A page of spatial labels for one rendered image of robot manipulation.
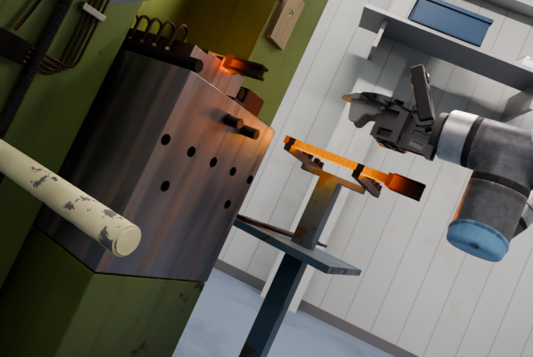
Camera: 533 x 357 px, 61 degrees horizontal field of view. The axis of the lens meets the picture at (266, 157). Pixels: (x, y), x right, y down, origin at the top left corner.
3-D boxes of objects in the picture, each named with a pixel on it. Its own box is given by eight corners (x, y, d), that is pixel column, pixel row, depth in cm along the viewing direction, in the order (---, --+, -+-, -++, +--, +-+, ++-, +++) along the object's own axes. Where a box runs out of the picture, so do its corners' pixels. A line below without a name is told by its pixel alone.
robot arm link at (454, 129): (478, 108, 75) (482, 128, 83) (449, 101, 77) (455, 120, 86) (457, 157, 74) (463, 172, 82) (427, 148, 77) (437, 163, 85)
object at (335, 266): (359, 275, 146) (362, 270, 146) (326, 274, 111) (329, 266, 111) (281, 236, 160) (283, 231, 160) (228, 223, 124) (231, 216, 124)
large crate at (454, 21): (462, 65, 361) (473, 40, 363) (482, 47, 321) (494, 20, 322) (397, 39, 368) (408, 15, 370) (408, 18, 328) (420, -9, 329)
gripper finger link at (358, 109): (327, 112, 90) (370, 125, 85) (340, 85, 90) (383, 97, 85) (333, 117, 92) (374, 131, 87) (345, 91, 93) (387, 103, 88)
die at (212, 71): (231, 105, 116) (246, 75, 116) (182, 71, 99) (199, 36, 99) (129, 71, 138) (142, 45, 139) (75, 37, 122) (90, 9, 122)
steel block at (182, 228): (207, 282, 121) (276, 131, 124) (94, 272, 90) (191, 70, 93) (88, 204, 152) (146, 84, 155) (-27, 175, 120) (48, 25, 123)
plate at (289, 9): (283, 51, 146) (304, 3, 147) (270, 36, 138) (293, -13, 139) (278, 49, 147) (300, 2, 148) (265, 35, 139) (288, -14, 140)
